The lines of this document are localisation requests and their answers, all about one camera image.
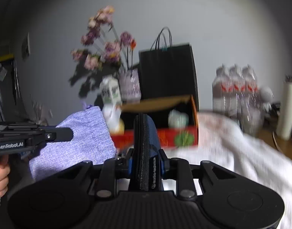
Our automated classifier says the cream thermos bottle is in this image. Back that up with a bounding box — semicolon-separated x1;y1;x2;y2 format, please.
276;75;292;141

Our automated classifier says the purple knitted pouch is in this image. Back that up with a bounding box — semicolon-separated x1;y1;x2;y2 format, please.
29;106;116;181

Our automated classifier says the pack of water bottles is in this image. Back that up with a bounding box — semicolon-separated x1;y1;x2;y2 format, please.
212;64;261;125

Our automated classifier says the white fluffy blanket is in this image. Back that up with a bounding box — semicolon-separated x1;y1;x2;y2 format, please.
117;113;292;229

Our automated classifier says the dark blue zippered case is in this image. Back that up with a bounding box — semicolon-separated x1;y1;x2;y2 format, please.
128;114;163;192

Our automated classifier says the person's left hand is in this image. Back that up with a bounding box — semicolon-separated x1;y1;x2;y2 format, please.
0;155;10;198

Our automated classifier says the white green round jar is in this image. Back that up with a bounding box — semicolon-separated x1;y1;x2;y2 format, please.
168;110;189;129

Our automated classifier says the red cardboard box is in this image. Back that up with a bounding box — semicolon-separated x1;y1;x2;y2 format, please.
111;95;199;149

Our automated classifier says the purple glass vase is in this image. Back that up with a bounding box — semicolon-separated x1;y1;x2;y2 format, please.
118;69;141;103

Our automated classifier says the white alpaca plush toy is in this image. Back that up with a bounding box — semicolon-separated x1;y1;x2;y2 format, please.
102;104;125;135

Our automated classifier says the dried pink flower bouquet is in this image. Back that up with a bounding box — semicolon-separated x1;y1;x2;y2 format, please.
70;5;138;71

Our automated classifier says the black paper shopping bag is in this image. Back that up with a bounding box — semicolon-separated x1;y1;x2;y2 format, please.
138;27;199;106

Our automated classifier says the white milk carton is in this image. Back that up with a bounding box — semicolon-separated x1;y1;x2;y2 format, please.
99;75;122;104

